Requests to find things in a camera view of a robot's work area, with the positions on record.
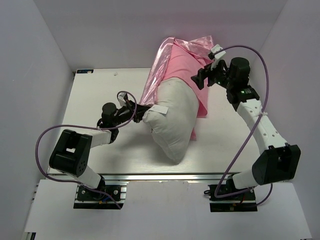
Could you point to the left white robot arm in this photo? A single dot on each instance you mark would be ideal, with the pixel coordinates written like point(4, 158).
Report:
point(71, 153)

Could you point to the left blue corner label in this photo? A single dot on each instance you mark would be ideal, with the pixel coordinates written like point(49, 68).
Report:
point(84, 71)

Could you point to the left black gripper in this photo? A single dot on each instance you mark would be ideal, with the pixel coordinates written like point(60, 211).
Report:
point(140, 110)

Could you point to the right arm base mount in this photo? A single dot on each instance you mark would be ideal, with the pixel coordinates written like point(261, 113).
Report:
point(245, 202)

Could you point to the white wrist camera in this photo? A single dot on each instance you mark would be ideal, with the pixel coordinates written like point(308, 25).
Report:
point(122, 98)
point(216, 54)

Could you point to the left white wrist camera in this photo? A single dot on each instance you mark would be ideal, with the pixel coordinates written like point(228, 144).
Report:
point(122, 98)

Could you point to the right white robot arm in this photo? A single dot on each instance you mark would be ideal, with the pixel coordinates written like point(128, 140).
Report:
point(278, 159)

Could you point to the pink pillowcase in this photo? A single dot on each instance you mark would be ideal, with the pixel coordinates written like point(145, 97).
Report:
point(179, 59)

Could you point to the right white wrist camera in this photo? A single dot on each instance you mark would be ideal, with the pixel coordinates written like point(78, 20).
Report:
point(216, 54)

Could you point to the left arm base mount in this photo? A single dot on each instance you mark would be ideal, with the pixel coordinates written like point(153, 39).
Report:
point(88, 200)

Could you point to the white pillow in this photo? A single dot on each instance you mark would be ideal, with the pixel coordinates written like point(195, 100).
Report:
point(173, 131)

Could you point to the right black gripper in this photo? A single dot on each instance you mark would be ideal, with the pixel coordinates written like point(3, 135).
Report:
point(202, 74)

